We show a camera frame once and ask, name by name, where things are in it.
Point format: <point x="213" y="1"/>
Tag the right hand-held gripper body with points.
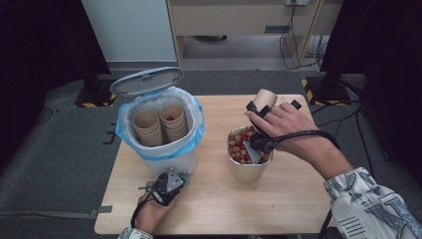
<point x="262" y="144"/>

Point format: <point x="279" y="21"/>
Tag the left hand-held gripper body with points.
<point x="169" y="186"/>

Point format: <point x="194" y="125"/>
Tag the brown paper cup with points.
<point x="265" y="97"/>

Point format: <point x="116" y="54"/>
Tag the white pedal trash can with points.
<point x="169" y="166"/>

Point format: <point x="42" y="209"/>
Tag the metal container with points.
<point x="247" y="172"/>

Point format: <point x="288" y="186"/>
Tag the person's right hand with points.
<point x="288" y="129"/>

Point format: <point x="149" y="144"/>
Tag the person's left hand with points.
<point x="154" y="215"/>

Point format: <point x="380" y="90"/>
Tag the blue trash bag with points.
<point x="194" y="139"/>

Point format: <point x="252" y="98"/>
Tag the stack of brown paper cups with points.
<point x="174" y="127"/>
<point x="147" y="127"/>

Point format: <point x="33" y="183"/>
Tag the striped black stand base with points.
<point x="326" y="93"/>
<point x="99" y="94"/>

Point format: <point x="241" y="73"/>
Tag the grey tape strip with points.
<point x="104" y="209"/>

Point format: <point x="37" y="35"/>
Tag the black tape marks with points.
<point x="111" y="133"/>

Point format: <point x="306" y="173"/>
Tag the light wooden desk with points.
<point x="232" y="20"/>

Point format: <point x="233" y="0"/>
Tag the white power strip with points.
<point x="297" y="2"/>

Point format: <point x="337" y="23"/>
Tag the black curtain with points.
<point x="384" y="66"/>
<point x="40" y="49"/>

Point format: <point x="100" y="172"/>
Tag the white panel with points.
<point x="129" y="30"/>

